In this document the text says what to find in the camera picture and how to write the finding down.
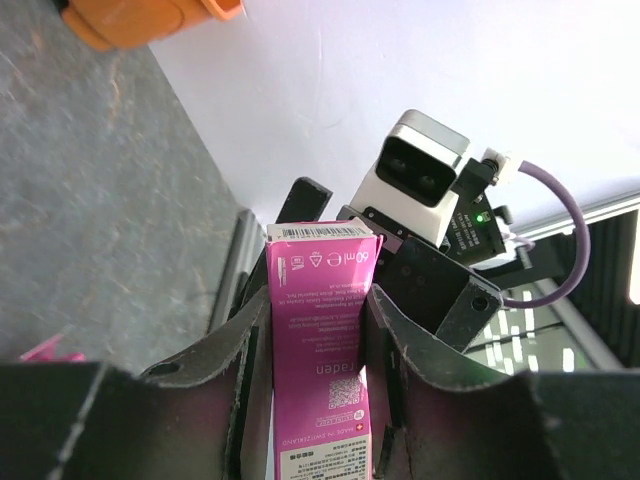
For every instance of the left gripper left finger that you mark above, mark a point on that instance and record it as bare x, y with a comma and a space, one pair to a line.
203, 413

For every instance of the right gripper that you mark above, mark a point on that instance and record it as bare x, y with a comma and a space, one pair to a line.
439, 294

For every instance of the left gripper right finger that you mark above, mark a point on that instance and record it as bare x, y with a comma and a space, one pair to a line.
436, 414

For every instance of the pink box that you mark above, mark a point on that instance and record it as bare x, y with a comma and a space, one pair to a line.
47, 352
319, 275

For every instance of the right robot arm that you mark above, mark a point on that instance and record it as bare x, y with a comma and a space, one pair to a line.
478, 237

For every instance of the orange plastic basket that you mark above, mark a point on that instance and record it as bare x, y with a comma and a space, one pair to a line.
126, 24

